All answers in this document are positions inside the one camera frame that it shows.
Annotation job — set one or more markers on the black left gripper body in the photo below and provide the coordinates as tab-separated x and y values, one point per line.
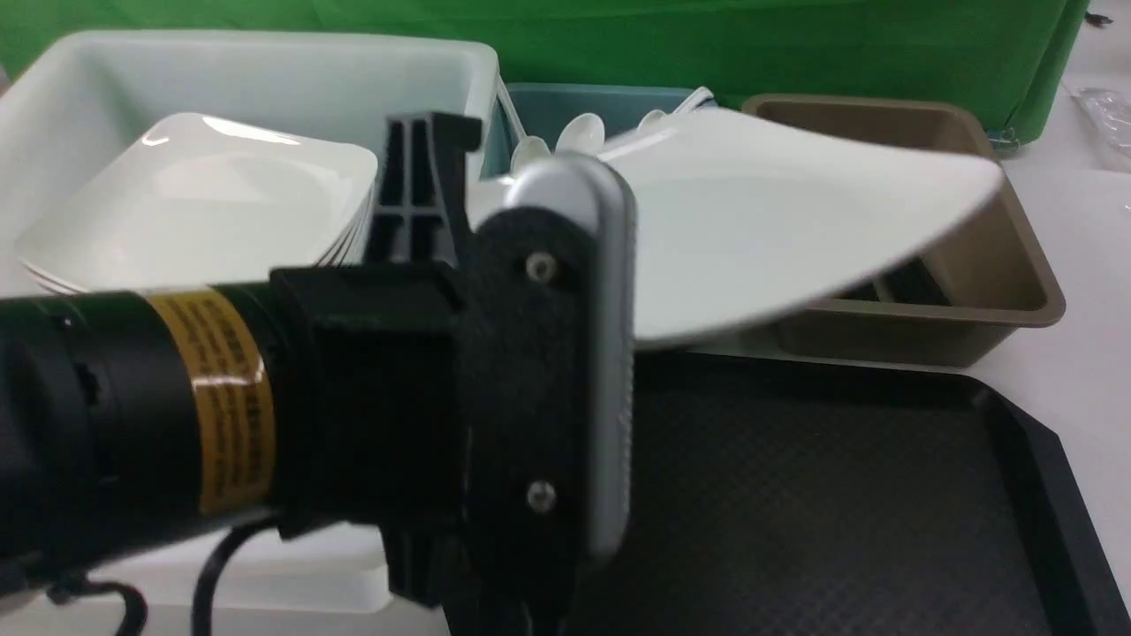
458	409

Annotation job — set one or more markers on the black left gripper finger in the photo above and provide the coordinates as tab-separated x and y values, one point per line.
420	213

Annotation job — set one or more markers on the large white square plate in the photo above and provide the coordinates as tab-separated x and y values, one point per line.
741	221

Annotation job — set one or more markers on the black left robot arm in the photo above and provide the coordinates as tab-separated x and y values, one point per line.
133	420

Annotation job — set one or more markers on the teal plastic spoon bin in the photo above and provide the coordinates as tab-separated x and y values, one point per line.
546	108

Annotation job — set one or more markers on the pile of white soup spoons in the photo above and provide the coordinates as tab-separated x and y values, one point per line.
509	145

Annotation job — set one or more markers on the stack of white square plates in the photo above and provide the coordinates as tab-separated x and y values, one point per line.
199	199

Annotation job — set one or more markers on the black plastic serving tray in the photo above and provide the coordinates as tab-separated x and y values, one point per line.
773	497

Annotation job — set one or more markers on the large white plastic tub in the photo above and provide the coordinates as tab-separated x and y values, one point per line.
92	95

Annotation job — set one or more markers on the black chopsticks in bin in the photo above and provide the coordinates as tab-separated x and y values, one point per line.
909	284

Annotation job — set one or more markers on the brown plastic chopstick bin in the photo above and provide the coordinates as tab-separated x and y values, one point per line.
993	268

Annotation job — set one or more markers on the green cloth backdrop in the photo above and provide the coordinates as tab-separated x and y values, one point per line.
1000	60

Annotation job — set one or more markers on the clear plastic bag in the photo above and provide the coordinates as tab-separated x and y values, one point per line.
1108	112

